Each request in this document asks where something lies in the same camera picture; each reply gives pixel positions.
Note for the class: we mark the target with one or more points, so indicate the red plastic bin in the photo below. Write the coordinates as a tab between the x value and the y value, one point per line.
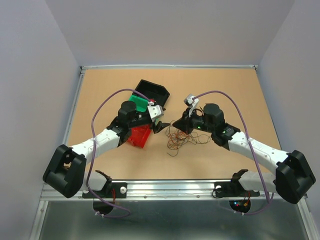
139	136

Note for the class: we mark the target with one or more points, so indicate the aluminium mounting rail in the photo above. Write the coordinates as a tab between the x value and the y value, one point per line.
149	190

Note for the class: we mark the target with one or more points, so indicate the black plastic bin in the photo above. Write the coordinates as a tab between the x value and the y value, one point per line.
153	91

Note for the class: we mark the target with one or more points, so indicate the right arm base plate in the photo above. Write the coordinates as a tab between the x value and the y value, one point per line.
228	189

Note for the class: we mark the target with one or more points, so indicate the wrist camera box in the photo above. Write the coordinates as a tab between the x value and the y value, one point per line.
192	102
155	110

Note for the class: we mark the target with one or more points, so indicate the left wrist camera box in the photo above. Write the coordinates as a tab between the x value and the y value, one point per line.
155	110

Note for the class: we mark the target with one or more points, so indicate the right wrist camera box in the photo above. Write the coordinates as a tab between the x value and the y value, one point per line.
192	102

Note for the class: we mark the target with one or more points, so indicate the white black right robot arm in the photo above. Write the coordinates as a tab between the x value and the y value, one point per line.
289	173

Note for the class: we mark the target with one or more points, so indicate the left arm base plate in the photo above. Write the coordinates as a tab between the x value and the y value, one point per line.
113	189

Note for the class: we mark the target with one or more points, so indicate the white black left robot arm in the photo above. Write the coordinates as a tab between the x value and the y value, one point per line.
66	171

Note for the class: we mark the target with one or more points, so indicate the green plastic bin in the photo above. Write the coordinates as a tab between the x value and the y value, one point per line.
141	105

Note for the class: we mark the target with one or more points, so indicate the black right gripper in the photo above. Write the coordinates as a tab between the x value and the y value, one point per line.
184	124

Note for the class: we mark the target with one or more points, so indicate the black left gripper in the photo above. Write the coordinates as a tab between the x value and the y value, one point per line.
160	126

